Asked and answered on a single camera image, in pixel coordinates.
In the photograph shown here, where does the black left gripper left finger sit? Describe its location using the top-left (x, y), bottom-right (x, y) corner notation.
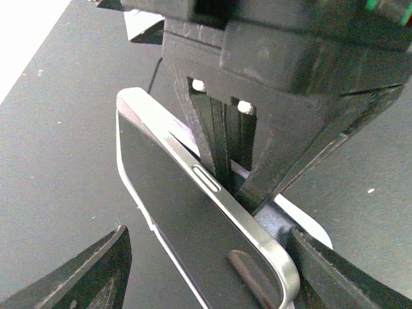
top-left (1, 225), bottom-right (132, 308)

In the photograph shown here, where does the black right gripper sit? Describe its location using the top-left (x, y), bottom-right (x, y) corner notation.
top-left (97, 1), bottom-right (411, 215)

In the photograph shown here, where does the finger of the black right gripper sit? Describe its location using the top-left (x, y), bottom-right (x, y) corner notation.
top-left (174, 75), bottom-right (232, 192)

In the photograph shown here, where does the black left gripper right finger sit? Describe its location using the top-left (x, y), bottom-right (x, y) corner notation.
top-left (286, 227), bottom-right (411, 308)

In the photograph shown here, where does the silver black smartphone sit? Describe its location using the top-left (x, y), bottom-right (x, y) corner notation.
top-left (115, 87), bottom-right (302, 309)

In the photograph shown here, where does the lavender phone case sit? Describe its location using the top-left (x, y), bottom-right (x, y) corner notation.
top-left (115, 87), bottom-right (334, 309)

